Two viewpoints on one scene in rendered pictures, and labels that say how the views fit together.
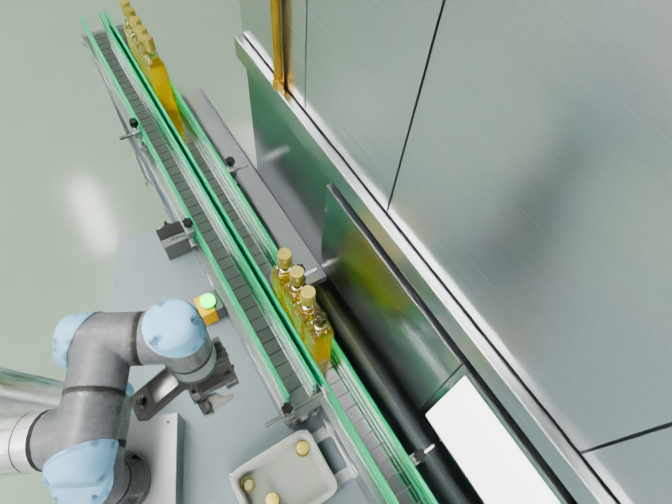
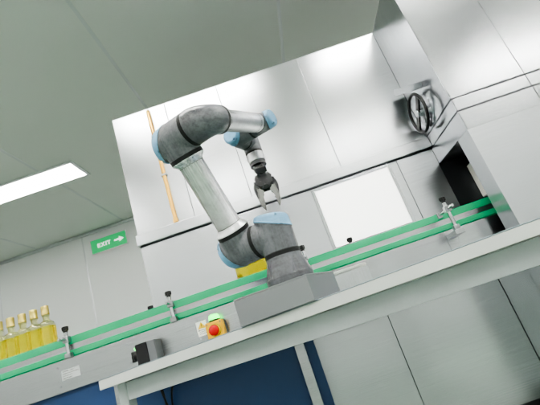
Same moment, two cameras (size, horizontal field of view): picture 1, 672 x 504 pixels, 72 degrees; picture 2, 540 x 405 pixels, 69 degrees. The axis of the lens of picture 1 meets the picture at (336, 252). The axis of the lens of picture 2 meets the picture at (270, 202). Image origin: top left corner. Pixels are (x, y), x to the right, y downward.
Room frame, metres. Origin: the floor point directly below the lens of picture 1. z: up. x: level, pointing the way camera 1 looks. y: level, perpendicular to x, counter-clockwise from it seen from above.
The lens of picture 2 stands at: (-0.70, 1.43, 0.69)
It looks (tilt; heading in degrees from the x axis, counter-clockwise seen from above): 18 degrees up; 307
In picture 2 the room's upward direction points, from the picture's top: 19 degrees counter-clockwise
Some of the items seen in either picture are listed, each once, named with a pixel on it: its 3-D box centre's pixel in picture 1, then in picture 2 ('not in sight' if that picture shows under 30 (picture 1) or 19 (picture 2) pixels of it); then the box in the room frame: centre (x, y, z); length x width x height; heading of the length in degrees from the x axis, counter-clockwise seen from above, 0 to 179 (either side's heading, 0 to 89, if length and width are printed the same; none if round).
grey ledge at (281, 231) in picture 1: (246, 182); not in sight; (1.03, 0.34, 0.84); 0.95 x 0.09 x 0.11; 38
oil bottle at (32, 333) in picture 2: (152, 64); (36, 340); (1.36, 0.73, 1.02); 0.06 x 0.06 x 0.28; 38
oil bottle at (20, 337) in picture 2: (146, 55); (24, 344); (1.41, 0.77, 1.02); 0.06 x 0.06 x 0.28; 38
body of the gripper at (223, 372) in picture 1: (203, 369); (262, 176); (0.23, 0.20, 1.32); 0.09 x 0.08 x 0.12; 128
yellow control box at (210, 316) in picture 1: (209, 308); (217, 330); (0.57, 0.36, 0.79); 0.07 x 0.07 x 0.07; 38
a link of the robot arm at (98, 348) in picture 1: (102, 351); (240, 136); (0.19, 0.30, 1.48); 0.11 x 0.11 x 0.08; 10
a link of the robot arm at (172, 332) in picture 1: (176, 336); (250, 143); (0.22, 0.21, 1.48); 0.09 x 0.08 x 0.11; 100
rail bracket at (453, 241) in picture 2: not in sight; (451, 222); (-0.24, -0.35, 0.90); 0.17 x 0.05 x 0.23; 128
